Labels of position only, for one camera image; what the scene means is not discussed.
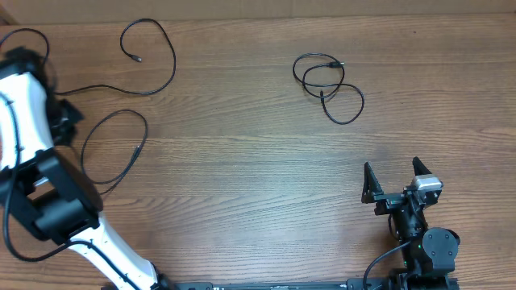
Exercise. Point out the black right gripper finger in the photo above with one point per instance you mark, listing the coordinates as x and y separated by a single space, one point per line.
419 168
371 189

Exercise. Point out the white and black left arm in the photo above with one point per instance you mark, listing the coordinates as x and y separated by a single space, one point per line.
46 193

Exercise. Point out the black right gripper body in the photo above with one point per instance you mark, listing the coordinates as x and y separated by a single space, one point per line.
406 221

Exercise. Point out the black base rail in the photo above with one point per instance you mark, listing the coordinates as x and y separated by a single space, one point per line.
350 284

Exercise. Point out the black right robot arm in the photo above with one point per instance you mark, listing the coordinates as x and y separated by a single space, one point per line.
428 253

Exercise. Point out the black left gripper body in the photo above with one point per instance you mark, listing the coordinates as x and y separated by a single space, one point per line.
61 115

